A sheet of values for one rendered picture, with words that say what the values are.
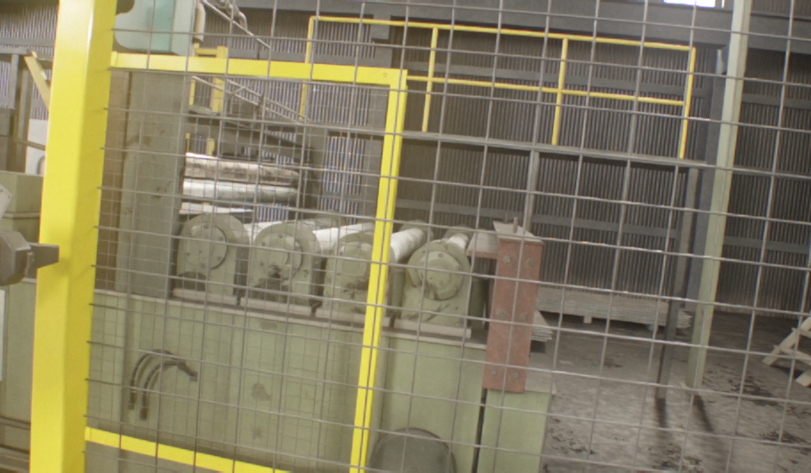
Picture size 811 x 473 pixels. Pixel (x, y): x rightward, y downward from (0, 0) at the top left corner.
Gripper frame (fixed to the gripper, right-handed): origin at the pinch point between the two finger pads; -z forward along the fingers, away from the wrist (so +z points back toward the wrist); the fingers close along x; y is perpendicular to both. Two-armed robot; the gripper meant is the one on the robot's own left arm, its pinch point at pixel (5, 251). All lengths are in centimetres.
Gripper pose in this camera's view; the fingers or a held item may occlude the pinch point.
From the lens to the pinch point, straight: 78.5
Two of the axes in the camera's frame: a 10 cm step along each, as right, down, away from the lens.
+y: 1.1, -9.9, -0.7
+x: 9.9, 1.2, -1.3
